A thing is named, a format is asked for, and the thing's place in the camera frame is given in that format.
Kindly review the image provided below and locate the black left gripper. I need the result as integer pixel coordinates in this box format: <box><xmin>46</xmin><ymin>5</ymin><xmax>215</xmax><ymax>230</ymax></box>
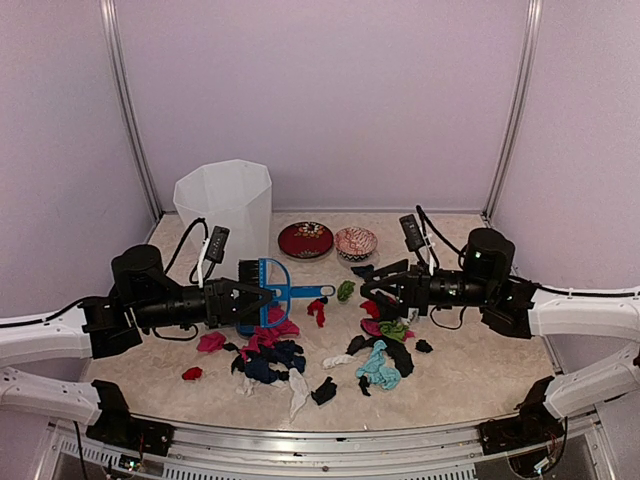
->
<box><xmin>134</xmin><ymin>277</ymin><xmax>272</xmax><ymax>329</ymax></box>

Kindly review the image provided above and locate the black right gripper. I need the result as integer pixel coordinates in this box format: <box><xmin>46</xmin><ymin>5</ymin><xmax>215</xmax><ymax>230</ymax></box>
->
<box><xmin>361</xmin><ymin>258</ymin><xmax>495</xmax><ymax>318</ymax></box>

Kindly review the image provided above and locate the blue dustpan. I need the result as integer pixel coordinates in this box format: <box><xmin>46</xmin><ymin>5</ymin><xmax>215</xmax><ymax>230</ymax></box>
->
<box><xmin>235</xmin><ymin>320</ymin><xmax>262</xmax><ymax>338</ymax></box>

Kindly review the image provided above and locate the blue hand brush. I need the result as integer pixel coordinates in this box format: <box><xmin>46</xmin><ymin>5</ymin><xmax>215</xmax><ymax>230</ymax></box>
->
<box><xmin>238</xmin><ymin>258</ymin><xmax>336</xmax><ymax>318</ymax></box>

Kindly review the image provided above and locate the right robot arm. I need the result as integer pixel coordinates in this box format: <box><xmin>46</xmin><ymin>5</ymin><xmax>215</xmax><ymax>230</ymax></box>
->
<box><xmin>360</xmin><ymin>228</ymin><xmax>639</xmax><ymax>444</ymax></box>

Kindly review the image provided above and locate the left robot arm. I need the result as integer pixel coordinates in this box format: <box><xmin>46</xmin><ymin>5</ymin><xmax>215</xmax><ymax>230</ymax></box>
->
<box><xmin>1</xmin><ymin>244</ymin><xmax>275</xmax><ymax>445</ymax></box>

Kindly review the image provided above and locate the green paper scrap right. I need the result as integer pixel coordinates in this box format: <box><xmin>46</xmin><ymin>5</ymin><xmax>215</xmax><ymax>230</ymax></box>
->
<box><xmin>379</xmin><ymin>321</ymin><xmax>415</xmax><ymax>342</ymax></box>

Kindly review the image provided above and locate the magenta paper scrap left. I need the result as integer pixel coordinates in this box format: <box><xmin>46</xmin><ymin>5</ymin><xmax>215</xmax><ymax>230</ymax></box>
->
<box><xmin>197</xmin><ymin>332</ymin><xmax>226</xmax><ymax>353</ymax></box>

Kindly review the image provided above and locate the pink patterned bowl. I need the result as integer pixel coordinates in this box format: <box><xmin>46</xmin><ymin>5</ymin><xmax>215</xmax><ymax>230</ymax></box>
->
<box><xmin>334</xmin><ymin>226</ymin><xmax>378</xmax><ymax>262</ymax></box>

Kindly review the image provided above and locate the small black paper scrap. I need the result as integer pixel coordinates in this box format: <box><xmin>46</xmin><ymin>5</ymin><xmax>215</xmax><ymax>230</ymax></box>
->
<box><xmin>415</xmin><ymin>339</ymin><xmax>433</xmax><ymax>354</ymax></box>

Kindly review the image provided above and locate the black paper scrap curved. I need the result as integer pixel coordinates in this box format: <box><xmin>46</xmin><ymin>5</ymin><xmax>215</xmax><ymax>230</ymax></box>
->
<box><xmin>346</xmin><ymin>335</ymin><xmax>414</xmax><ymax>378</ymax></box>

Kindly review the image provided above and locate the red twisted paper scrap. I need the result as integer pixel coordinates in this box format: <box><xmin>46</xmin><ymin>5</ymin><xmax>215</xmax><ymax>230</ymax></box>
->
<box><xmin>306</xmin><ymin>296</ymin><xmax>328</xmax><ymax>328</ymax></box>

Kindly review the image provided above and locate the teal paper scrap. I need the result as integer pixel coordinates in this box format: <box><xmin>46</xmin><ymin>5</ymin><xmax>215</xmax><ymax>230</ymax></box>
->
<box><xmin>356</xmin><ymin>340</ymin><xmax>402</xmax><ymax>390</ymax></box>

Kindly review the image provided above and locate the small red paper scrap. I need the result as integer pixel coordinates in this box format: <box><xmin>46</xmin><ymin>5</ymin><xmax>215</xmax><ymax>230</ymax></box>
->
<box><xmin>181</xmin><ymin>367</ymin><xmax>203</xmax><ymax>381</ymax></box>

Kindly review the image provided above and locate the red floral plate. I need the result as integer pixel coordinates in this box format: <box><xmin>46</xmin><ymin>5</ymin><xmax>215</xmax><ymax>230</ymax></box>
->
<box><xmin>277</xmin><ymin>221</ymin><xmax>334</xmax><ymax>260</ymax></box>

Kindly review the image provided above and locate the white paper scrap long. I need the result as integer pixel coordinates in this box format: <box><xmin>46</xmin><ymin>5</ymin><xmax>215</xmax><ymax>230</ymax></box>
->
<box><xmin>289</xmin><ymin>368</ymin><xmax>310</xmax><ymax>420</ymax></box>

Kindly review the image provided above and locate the white paper scrap middle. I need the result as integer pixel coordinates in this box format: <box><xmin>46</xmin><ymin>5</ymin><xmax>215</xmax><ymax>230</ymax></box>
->
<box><xmin>321</xmin><ymin>354</ymin><xmax>356</xmax><ymax>370</ymax></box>

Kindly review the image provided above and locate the white plastic trash bin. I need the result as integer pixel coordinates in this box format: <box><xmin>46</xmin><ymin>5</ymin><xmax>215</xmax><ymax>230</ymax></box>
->
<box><xmin>173</xmin><ymin>159</ymin><xmax>272</xmax><ymax>280</ymax></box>

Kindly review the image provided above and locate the black paper scrap bottom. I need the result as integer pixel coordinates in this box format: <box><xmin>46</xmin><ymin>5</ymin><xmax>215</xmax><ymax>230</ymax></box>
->
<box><xmin>311</xmin><ymin>376</ymin><xmax>337</xmax><ymax>406</ymax></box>

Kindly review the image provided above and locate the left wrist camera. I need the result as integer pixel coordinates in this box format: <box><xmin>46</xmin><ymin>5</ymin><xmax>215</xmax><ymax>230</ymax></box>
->
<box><xmin>196</xmin><ymin>226</ymin><xmax>230</xmax><ymax>288</ymax></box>

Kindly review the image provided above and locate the aluminium front rail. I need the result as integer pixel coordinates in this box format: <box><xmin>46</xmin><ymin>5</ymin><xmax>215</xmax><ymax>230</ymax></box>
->
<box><xmin>34</xmin><ymin>410</ymin><xmax>621</xmax><ymax>479</ymax></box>

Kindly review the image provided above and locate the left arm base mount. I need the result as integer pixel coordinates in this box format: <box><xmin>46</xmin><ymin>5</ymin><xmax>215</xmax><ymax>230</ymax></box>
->
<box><xmin>85</xmin><ymin>380</ymin><xmax>175</xmax><ymax>457</ymax></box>

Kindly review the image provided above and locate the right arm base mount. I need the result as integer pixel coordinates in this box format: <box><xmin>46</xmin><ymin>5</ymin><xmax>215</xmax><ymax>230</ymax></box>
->
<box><xmin>477</xmin><ymin>376</ymin><xmax>567</xmax><ymax>455</ymax></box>

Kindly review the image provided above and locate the right aluminium corner post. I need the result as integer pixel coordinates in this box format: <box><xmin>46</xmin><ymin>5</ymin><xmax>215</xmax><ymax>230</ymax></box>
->
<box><xmin>482</xmin><ymin>0</ymin><xmax>543</xmax><ymax>226</ymax></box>

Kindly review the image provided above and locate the aluminium corner post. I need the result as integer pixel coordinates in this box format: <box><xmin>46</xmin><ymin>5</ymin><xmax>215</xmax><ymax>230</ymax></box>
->
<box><xmin>99</xmin><ymin>0</ymin><xmax>163</xmax><ymax>224</ymax></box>
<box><xmin>482</xmin><ymin>0</ymin><xmax>543</xmax><ymax>226</ymax></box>

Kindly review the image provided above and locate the left aluminium corner post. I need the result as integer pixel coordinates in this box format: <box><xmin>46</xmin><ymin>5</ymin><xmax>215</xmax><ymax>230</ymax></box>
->
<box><xmin>99</xmin><ymin>0</ymin><xmax>163</xmax><ymax>224</ymax></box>

